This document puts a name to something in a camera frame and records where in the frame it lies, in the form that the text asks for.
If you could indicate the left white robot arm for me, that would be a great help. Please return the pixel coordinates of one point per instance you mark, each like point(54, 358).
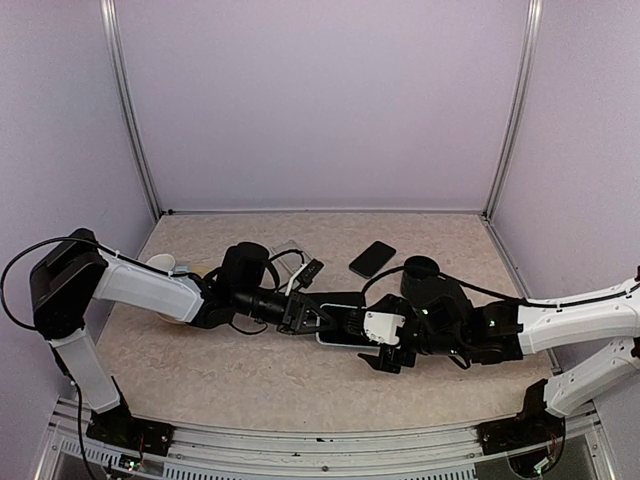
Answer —
point(79, 270)

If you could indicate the beige round plate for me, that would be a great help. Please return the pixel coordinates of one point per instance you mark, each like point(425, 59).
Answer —
point(199, 270)

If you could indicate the white paper cup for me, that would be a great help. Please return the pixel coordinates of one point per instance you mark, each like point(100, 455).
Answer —
point(163, 261)

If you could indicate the light blue phone case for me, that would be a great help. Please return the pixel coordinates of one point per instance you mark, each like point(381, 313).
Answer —
point(330, 342)

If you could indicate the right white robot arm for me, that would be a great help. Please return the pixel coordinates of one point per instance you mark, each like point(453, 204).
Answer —
point(439, 319)

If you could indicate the clear white phone case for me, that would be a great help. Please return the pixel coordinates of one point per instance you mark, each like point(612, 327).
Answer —
point(289, 256)

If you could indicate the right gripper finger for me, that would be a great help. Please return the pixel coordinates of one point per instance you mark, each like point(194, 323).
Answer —
point(374, 361)
point(354, 324)

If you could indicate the black phone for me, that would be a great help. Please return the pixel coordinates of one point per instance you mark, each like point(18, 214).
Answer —
point(368, 263)

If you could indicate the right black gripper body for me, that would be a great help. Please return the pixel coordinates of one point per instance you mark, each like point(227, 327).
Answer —
point(392, 360)

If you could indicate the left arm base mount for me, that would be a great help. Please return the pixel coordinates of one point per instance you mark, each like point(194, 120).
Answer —
point(131, 433)

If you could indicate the dark green mug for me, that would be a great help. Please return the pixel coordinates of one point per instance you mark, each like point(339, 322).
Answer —
point(420, 281)

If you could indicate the black phone front table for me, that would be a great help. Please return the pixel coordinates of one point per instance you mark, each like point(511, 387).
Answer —
point(337, 325)

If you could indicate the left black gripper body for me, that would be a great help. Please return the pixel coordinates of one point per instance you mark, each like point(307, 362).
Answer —
point(291, 314)

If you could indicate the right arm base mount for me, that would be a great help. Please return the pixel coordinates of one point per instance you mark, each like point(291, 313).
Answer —
point(531, 426)

